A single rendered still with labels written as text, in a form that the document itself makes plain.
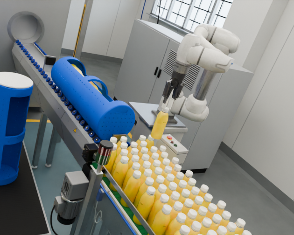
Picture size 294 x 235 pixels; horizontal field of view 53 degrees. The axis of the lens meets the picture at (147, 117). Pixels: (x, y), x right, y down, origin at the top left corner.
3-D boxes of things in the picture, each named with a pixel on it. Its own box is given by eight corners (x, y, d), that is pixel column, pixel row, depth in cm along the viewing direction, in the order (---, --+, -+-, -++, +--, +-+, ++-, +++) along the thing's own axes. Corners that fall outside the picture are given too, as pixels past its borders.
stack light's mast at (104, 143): (101, 166, 142) (109, 139, 136) (107, 175, 138) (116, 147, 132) (89, 168, 138) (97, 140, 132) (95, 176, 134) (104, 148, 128)
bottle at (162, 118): (148, 133, 182) (157, 107, 175) (157, 134, 185) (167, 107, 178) (153, 139, 176) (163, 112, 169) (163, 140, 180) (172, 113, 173)
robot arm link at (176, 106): (159, 105, 254) (168, 81, 246) (179, 113, 252) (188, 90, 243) (155, 110, 239) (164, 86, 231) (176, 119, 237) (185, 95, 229)
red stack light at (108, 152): (107, 148, 138) (109, 141, 137) (113, 155, 134) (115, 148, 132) (94, 148, 134) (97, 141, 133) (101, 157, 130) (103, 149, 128)
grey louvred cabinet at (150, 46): (135, 101, 552) (160, 24, 496) (206, 173, 395) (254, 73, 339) (109, 99, 522) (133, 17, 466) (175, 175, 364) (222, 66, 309)
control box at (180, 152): (165, 146, 205) (170, 133, 201) (183, 163, 192) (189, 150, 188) (154, 147, 199) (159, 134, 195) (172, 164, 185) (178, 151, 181)
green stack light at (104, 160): (104, 156, 140) (107, 148, 138) (110, 164, 136) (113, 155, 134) (92, 157, 136) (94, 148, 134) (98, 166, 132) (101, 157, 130)
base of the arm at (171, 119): (166, 111, 263) (168, 105, 260) (178, 123, 245) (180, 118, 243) (149, 108, 254) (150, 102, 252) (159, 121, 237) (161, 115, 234)
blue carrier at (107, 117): (78, 88, 264) (86, 58, 253) (128, 142, 205) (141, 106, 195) (47, 85, 245) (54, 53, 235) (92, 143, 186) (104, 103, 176)
